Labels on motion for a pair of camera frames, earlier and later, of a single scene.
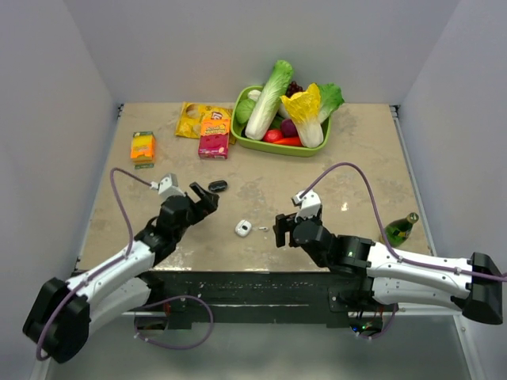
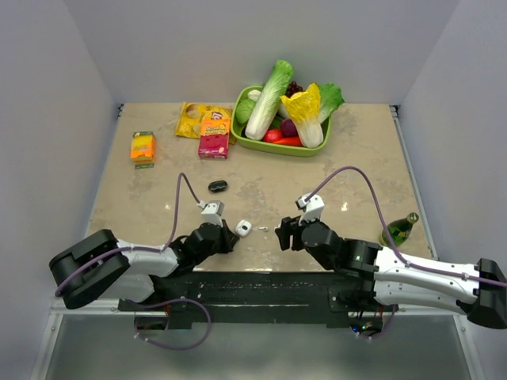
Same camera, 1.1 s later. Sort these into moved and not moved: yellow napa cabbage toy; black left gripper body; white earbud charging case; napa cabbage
Moved: black left gripper body
Not moved: yellow napa cabbage toy; napa cabbage; white earbud charging case
